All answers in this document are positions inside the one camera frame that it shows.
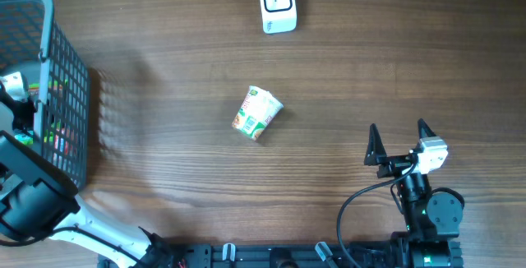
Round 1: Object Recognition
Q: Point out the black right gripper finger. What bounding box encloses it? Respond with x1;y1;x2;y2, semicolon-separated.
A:
418;118;436;139
364;123;387;166

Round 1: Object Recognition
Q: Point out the instant noodle cup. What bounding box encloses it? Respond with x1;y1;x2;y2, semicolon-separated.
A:
232;85;284;141

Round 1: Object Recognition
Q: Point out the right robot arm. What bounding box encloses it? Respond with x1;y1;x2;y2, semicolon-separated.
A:
364;119;465;267

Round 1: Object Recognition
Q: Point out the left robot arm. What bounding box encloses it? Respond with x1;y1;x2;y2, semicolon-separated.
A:
1;131;176;267

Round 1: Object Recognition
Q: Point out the grey plastic shopping basket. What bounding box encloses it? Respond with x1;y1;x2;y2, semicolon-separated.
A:
1;0;90;188

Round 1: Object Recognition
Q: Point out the black mounting rail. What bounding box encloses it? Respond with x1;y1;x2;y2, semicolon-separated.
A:
97;241;464;268

